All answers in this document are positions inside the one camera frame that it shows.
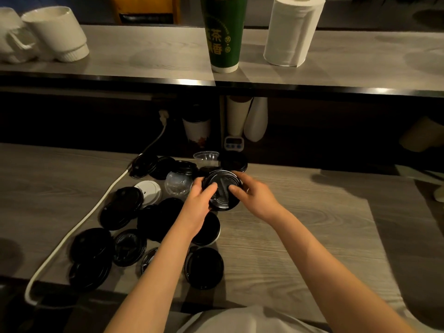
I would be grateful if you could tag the grey bar counter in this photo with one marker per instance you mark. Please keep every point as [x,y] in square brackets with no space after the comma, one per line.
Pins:
[138,51]

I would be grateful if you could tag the person's white shirt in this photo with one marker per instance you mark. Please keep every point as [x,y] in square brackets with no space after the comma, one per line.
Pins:
[242,322]

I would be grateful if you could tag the grey wooden table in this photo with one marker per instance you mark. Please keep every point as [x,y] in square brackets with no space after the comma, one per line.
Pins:
[312,221]

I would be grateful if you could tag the white paper towel roll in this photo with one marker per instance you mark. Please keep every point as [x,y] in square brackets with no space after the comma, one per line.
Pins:
[288,34]

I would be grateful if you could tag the person's right hand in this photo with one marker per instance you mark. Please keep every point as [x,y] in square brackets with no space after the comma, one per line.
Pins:
[260,201]

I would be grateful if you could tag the black lid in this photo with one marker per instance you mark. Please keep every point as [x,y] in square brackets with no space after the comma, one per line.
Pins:
[223,199]

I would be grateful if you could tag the wooden chair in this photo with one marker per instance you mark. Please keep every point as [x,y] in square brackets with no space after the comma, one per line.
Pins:
[145,5]

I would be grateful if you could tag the pile of cup lids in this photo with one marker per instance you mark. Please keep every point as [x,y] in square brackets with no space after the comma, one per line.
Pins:
[90,244]

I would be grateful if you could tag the person's right forearm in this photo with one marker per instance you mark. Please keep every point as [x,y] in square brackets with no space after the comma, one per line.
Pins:
[336,284]

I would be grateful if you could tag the green paper cup stack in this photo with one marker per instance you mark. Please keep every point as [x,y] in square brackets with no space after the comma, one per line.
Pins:
[223,38]

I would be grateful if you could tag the small digital timer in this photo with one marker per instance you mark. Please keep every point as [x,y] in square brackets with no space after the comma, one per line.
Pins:
[234,143]

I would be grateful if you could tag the person's left hand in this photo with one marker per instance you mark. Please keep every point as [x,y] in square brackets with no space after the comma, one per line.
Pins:
[196,211]

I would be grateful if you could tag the person's left forearm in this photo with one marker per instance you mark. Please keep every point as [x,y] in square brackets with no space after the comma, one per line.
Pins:
[152,287]

